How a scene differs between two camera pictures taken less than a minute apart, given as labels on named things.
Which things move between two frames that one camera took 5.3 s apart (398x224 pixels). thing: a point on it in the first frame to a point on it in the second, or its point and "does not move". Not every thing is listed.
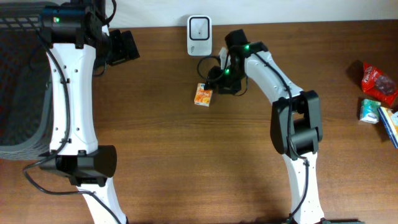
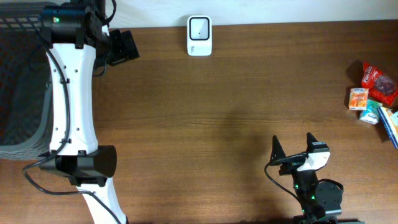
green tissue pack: (369, 111) does not move
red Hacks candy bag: (379, 85) does not move
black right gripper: (216, 78) to (278, 152)
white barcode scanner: (199, 35) does not move
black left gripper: (126, 46) does not move
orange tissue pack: (203, 97) to (358, 99)
